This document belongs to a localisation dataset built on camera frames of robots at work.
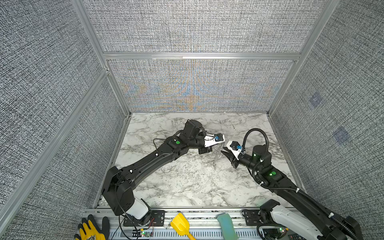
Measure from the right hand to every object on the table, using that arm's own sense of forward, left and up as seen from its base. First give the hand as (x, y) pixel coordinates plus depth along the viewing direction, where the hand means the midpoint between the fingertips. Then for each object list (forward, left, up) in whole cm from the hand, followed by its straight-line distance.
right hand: (223, 147), depth 75 cm
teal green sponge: (-32, -1, -21) cm, 38 cm away
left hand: (+2, +4, +3) cm, 6 cm away
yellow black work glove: (-33, +64, -18) cm, 74 cm away
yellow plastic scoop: (-30, +21, -21) cm, 42 cm away
